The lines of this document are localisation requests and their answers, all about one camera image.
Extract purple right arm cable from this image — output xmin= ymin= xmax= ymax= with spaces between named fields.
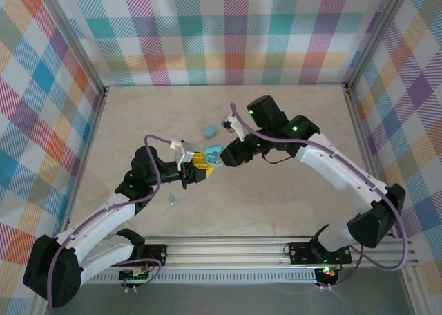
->
xmin=229 ymin=102 xmax=412 ymax=292

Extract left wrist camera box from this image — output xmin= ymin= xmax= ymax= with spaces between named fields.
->
xmin=169 ymin=138 xmax=197 ymax=173

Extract controller board orange part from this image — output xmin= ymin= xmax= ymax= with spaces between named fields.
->
xmin=314 ymin=267 xmax=338 ymax=285

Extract wide aluminium base rail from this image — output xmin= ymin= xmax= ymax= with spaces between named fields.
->
xmin=37 ymin=236 xmax=419 ymax=270

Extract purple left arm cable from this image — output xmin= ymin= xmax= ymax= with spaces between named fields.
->
xmin=46 ymin=134 xmax=175 ymax=311

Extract slotted white cable duct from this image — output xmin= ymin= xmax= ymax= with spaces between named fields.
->
xmin=82 ymin=271 xmax=318 ymax=285

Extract aluminium side rail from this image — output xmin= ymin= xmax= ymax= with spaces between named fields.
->
xmin=343 ymin=85 xmax=398 ymax=240
xmin=65 ymin=86 xmax=108 ymax=226

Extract aluminium frame leg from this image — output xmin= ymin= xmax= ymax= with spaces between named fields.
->
xmin=400 ymin=268 xmax=427 ymax=315

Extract aluminium corner post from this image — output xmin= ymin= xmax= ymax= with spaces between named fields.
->
xmin=343 ymin=0 xmax=417 ymax=94
xmin=34 ymin=0 xmax=108 ymax=98

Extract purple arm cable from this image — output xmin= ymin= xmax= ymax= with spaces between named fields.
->
xmin=46 ymin=134 xmax=175 ymax=311
xmin=229 ymin=102 xmax=412 ymax=292

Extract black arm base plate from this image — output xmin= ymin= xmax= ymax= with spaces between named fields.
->
xmin=287 ymin=241 xmax=354 ymax=265
xmin=113 ymin=244 xmax=169 ymax=268

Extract controller board green lights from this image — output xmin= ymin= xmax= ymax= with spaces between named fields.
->
xmin=119 ymin=268 xmax=153 ymax=285

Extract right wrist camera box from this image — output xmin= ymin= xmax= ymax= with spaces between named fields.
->
xmin=220 ymin=111 xmax=248 ymax=143

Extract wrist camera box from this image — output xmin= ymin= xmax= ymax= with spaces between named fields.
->
xmin=220 ymin=111 xmax=248 ymax=143
xmin=169 ymin=138 xmax=197 ymax=173

